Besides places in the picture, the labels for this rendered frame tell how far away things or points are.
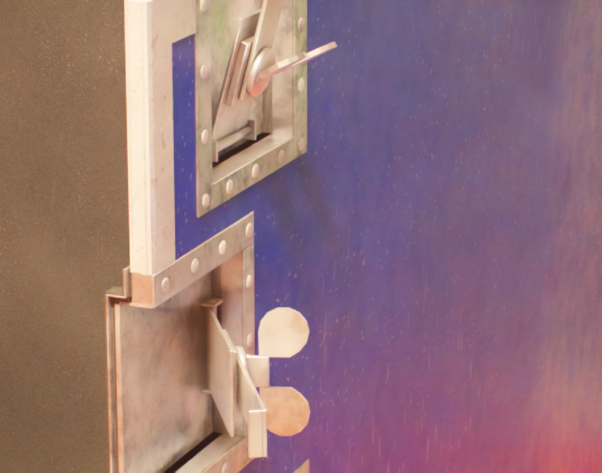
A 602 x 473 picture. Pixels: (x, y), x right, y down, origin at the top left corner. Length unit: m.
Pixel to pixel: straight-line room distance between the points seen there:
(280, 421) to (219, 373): 0.04
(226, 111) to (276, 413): 0.14
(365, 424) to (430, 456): 0.13
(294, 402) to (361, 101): 0.21
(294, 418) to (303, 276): 0.12
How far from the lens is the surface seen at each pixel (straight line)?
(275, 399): 1.08
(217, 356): 1.08
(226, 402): 1.07
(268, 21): 1.08
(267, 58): 1.09
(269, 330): 1.07
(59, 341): 2.24
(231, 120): 1.10
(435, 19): 1.33
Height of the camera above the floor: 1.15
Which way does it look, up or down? 17 degrees down
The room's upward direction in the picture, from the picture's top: straight up
